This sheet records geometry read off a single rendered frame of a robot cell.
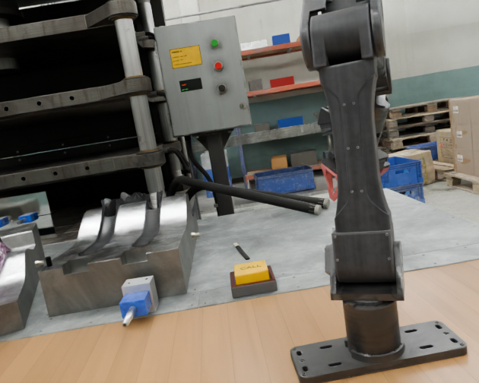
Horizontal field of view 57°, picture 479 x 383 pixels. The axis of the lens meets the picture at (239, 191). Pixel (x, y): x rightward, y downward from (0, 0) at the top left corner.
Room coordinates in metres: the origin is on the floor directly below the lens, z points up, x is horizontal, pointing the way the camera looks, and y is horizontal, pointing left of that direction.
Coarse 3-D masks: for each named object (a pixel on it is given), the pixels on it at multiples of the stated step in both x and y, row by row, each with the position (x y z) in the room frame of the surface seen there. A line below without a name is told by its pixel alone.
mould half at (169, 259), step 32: (96, 224) 1.04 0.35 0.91; (128, 224) 1.03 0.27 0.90; (160, 224) 1.01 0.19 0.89; (192, 224) 1.13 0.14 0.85; (64, 256) 0.86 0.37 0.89; (96, 256) 0.82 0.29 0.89; (160, 256) 0.78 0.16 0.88; (192, 256) 0.99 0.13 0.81; (64, 288) 0.78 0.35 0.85; (96, 288) 0.78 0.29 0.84; (160, 288) 0.78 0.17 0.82
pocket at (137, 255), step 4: (136, 248) 0.83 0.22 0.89; (140, 248) 0.83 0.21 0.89; (144, 248) 0.83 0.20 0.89; (148, 248) 0.83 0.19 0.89; (124, 252) 0.82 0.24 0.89; (128, 252) 0.83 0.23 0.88; (132, 252) 0.83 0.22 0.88; (136, 252) 0.83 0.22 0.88; (140, 252) 0.83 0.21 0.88; (144, 252) 0.83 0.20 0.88; (120, 256) 0.79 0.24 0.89; (124, 256) 0.82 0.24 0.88; (128, 256) 0.83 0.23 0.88; (132, 256) 0.83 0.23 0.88; (136, 256) 0.83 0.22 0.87; (140, 256) 0.83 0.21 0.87; (144, 256) 0.83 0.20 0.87; (124, 260) 0.81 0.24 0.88; (128, 260) 0.83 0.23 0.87; (132, 260) 0.83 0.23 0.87; (136, 260) 0.83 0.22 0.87; (140, 260) 0.83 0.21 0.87; (144, 260) 0.83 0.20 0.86; (124, 264) 0.78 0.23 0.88
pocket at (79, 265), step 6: (78, 258) 0.83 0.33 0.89; (84, 258) 0.83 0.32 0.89; (90, 258) 0.83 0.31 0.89; (66, 264) 0.81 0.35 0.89; (72, 264) 0.82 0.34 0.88; (78, 264) 0.83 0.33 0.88; (84, 264) 0.83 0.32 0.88; (66, 270) 0.80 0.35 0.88; (72, 270) 0.83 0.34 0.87; (78, 270) 0.83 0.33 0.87; (84, 270) 0.83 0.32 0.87
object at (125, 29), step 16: (144, 0) 2.20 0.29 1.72; (144, 16) 2.20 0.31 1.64; (128, 32) 1.53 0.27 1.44; (128, 48) 1.52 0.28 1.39; (128, 64) 1.52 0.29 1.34; (160, 80) 2.20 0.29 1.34; (144, 96) 1.53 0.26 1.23; (144, 112) 1.53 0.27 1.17; (160, 112) 2.20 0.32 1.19; (144, 128) 1.52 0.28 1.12; (144, 144) 1.52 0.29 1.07; (176, 160) 2.21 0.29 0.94; (160, 176) 1.54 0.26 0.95; (176, 176) 2.20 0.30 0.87; (176, 192) 2.17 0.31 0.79
